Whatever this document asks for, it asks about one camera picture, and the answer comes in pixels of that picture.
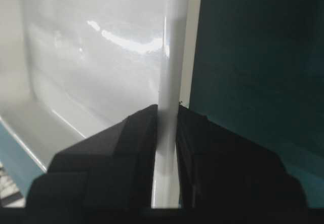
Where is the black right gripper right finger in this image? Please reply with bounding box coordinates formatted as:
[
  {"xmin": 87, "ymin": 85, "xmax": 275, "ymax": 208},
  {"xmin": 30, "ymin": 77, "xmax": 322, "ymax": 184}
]
[{"xmin": 176, "ymin": 106, "xmax": 308, "ymax": 210}]

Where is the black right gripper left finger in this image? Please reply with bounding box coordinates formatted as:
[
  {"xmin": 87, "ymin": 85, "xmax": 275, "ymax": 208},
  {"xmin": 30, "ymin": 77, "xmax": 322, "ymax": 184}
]
[{"xmin": 26, "ymin": 104, "xmax": 157, "ymax": 209}]

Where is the white plastic case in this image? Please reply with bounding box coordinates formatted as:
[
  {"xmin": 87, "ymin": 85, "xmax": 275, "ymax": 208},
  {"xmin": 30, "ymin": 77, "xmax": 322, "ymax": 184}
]
[{"xmin": 1, "ymin": 0, "xmax": 201, "ymax": 208}]

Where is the teal table mat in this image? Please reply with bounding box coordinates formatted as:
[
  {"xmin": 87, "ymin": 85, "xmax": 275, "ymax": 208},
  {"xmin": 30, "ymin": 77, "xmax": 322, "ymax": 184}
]
[{"xmin": 0, "ymin": 0, "xmax": 324, "ymax": 204}]

